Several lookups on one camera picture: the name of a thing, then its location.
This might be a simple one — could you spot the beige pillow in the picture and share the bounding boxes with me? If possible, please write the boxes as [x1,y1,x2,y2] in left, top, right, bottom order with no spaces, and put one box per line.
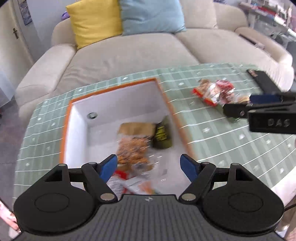
[179,0,218,30]

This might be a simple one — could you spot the black and yellow snack packet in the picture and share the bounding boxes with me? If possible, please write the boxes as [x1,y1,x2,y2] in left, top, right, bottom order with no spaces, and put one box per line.
[151,115,173,149]

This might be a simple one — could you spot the white cluttered desk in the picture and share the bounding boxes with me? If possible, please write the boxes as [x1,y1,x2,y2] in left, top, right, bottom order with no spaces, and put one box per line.
[239,0,296,49]

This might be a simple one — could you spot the beige sofa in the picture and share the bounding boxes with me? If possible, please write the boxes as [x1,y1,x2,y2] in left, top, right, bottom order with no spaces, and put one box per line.
[15,0,295,121]

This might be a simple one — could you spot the orange and red snack packet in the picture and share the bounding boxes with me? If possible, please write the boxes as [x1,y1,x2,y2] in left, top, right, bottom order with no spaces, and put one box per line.
[193,79,221,107]

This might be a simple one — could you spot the small dark red snack packet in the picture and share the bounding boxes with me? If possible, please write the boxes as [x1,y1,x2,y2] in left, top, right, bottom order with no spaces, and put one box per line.
[214,80,236,104]

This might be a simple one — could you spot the white door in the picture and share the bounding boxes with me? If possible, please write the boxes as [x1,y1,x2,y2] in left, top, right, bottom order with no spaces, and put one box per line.
[0,0,36,66]

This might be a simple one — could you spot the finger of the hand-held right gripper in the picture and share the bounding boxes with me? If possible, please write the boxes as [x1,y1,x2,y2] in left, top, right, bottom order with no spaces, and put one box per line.
[223,101,296,118]
[250,91,296,104]

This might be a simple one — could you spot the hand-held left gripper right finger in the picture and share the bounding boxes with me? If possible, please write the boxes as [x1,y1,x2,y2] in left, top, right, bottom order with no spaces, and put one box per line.
[179,153,255,202]

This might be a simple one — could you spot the dark book on sofa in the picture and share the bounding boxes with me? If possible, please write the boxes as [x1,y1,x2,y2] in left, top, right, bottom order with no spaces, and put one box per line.
[239,33,265,49]

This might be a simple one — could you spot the brown bag of coated peanuts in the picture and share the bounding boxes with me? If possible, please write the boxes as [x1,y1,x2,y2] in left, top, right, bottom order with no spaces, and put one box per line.
[116,122,157,172]

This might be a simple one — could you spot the green checked tablecloth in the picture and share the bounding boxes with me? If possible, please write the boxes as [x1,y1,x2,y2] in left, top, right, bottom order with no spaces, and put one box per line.
[13,62,296,207]

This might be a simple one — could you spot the black notebook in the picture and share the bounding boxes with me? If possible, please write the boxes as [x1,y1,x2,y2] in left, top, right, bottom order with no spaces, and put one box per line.
[246,69,282,93]

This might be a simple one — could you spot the large red snack packet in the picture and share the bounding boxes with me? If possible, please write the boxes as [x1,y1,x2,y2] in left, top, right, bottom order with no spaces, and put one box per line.
[107,170,130,201]

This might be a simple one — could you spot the orange cardboard box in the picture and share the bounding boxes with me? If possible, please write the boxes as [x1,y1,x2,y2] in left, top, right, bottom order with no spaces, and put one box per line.
[59,77,200,198]

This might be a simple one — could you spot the small clear red candy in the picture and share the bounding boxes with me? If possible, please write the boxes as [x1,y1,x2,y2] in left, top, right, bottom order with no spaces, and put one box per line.
[235,94,251,105]

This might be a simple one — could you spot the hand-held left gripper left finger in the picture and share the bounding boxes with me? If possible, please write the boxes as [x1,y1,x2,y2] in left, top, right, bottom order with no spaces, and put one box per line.
[43,154,118,203]

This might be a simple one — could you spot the yellow pillow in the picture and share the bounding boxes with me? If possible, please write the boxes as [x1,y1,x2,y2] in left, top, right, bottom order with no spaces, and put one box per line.
[66,0,123,50]

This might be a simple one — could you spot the light blue pillow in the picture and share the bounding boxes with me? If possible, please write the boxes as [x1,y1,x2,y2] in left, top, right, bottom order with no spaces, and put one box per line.
[119,0,187,36]

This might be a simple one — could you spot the smartphone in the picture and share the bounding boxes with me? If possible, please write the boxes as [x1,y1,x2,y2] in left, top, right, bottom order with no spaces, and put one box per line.
[0,200,20,234]

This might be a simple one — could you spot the wall poster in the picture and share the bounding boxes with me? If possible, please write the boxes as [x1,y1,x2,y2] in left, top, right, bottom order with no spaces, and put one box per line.
[18,0,32,25]

